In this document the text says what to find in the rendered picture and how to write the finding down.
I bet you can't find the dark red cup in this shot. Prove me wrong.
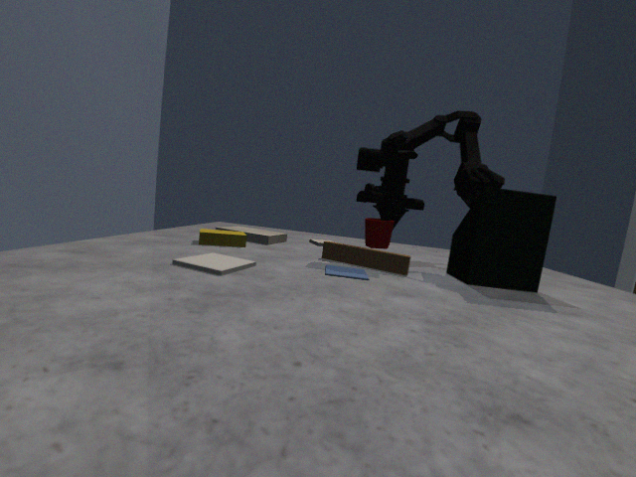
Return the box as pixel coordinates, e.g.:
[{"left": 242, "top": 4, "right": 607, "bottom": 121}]
[{"left": 365, "top": 218, "right": 395, "bottom": 249}]

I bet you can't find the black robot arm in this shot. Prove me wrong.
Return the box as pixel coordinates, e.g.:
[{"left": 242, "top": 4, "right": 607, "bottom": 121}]
[{"left": 357, "top": 110, "right": 505, "bottom": 208}]

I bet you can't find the beige flat block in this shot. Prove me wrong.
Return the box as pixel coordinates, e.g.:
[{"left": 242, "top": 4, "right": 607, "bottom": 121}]
[{"left": 216, "top": 227, "right": 287, "bottom": 244}]

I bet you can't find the white flat square slab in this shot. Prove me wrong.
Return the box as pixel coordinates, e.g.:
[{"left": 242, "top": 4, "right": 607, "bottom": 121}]
[{"left": 172, "top": 253, "right": 256, "bottom": 276}]

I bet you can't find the beige flat square pad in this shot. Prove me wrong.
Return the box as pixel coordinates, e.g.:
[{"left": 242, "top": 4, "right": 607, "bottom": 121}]
[{"left": 309, "top": 239, "right": 331, "bottom": 246}]

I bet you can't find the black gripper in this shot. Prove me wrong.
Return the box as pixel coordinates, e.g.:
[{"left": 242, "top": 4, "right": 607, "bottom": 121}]
[{"left": 357, "top": 172, "right": 424, "bottom": 228}]

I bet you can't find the olive yellow block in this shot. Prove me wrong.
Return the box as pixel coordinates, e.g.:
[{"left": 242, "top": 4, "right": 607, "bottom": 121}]
[{"left": 199, "top": 229, "right": 246, "bottom": 247}]

